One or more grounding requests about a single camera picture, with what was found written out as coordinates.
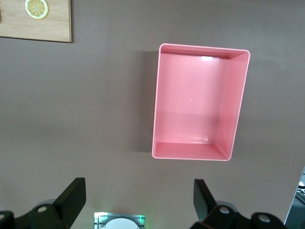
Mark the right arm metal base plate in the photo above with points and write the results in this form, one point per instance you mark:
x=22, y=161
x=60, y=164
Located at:
x=98, y=220

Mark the lemon slice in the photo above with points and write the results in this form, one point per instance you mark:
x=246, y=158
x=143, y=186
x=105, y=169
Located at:
x=37, y=8

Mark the wooden cutting board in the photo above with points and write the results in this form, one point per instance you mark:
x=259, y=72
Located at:
x=54, y=26

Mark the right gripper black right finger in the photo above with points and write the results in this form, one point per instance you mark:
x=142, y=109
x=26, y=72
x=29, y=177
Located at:
x=202, y=200

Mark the pink plastic bin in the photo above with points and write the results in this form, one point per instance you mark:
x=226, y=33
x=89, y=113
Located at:
x=190, y=100

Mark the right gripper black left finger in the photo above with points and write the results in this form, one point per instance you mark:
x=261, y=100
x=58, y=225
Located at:
x=69, y=200

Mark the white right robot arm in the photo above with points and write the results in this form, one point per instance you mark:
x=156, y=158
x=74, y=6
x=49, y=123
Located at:
x=120, y=225

